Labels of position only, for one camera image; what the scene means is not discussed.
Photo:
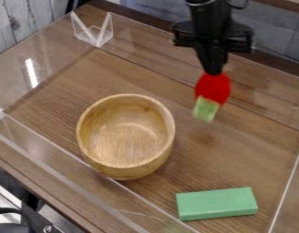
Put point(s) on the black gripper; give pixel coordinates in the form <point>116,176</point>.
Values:
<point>234,38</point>

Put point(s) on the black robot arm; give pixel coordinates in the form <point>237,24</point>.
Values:
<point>213,14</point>

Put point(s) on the green rectangular block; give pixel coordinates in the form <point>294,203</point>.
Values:
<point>217,203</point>

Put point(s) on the wooden bowl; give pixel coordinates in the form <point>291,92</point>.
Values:
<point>124,134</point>

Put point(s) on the clear acrylic corner bracket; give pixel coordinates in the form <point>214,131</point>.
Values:
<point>94,35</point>

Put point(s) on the red plush strawberry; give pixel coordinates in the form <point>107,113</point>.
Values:
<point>211,93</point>

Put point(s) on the black metal clamp bracket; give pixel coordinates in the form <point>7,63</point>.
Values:
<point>36,222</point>

